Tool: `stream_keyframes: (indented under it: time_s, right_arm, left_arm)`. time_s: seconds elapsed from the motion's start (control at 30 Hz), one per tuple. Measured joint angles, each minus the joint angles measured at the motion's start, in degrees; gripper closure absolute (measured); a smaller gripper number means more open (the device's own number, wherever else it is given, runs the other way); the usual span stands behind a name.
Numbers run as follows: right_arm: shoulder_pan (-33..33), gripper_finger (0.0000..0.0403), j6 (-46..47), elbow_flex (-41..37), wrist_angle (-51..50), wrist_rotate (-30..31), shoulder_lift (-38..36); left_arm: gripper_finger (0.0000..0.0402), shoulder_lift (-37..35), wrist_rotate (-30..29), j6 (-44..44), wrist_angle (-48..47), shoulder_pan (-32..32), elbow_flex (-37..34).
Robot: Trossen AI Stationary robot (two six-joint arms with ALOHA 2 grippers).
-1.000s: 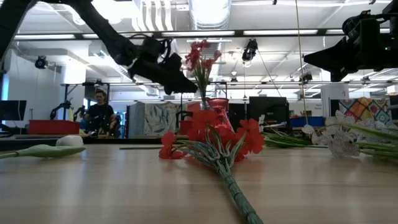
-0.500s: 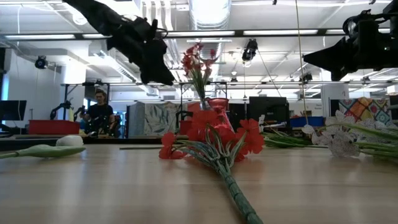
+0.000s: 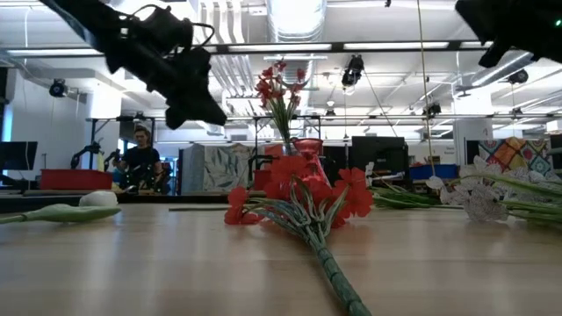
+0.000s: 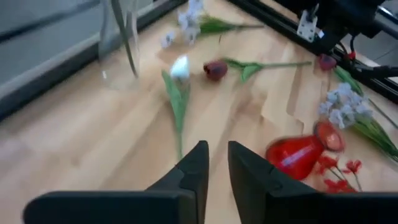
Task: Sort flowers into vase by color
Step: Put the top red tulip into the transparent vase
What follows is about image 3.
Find blue bin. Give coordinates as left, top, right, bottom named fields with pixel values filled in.
left=410, top=163, right=460, bottom=180

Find red flower bunch stem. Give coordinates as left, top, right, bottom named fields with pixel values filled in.
left=223, top=155, right=375, bottom=316

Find black overhead light rail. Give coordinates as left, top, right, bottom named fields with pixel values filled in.
left=0, top=39, right=495, bottom=56

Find large black monitor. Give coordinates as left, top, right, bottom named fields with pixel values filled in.
left=349, top=135, right=410, bottom=180

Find white flower bunch small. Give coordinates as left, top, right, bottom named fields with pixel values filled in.
left=364, top=161, right=443, bottom=210

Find white tulip green stem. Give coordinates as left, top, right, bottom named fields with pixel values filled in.
left=0, top=190, right=122, bottom=226

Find yellow hanging cable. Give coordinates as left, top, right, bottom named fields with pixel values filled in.
left=415, top=0, right=436, bottom=176

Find silver ceiling duct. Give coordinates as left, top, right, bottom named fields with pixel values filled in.
left=265, top=0, right=328, bottom=43

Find colourful patchwork quilt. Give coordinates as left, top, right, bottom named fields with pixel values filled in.
left=477, top=137, right=554, bottom=176

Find white flower bunch large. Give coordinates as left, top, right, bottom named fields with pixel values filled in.
left=428, top=155, right=562, bottom=229

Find large red bin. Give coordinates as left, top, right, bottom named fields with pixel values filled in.
left=40, top=169, right=114, bottom=190

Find small red bin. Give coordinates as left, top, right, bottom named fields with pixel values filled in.
left=253, top=169, right=273, bottom=191

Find red glass vase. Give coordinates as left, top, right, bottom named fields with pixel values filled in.
left=292, top=137, right=331, bottom=185

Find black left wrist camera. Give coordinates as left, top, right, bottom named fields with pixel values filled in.
left=131, top=4, right=195, bottom=54

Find person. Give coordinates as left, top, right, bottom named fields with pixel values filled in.
left=113, top=126, right=164, bottom=195

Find red flower bunch thin stems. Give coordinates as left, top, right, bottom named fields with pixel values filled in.
left=254, top=60, right=308, bottom=146

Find black ceiling camera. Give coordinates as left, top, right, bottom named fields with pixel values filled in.
left=508, top=68, right=530, bottom=85
left=48, top=78, right=69, bottom=98
left=341, top=54, right=365, bottom=87

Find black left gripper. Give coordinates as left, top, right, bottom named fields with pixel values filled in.
left=104, top=41, right=228, bottom=131

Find leaf-patterned cloth panel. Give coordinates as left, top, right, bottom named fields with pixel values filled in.
left=181, top=142, right=264, bottom=195

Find black monitor on desk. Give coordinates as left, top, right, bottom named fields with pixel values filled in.
left=0, top=140, right=39, bottom=171

